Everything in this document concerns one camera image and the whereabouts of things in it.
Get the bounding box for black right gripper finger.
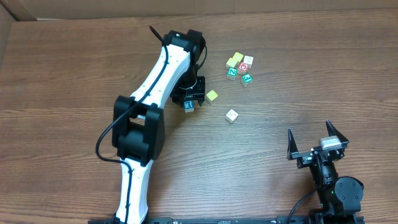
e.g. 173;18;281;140
287;128;299;161
326;119;349;146

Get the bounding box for yellow block left cluster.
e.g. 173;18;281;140
226;58;239;69

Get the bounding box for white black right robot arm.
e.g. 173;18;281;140
284;120;364;223

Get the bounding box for green Z letter block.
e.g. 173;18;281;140
226;67;237;80

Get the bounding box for red letter block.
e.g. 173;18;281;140
238;62;249;75

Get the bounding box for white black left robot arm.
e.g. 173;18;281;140
111;30;207;223

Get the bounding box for blue letter block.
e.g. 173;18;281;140
183;100;195;113

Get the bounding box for white letter block cluster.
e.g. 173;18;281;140
243;55;254;68

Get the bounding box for yellow block top cluster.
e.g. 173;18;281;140
233;52;244;63

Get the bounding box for green letter block right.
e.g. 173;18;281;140
241;73;253;87

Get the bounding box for yellow block cluster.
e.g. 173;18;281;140
233;52;244;63
226;58;239;69

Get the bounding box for white pattern block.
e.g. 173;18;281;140
225;109;239;124

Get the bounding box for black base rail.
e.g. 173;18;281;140
88;216;365;224

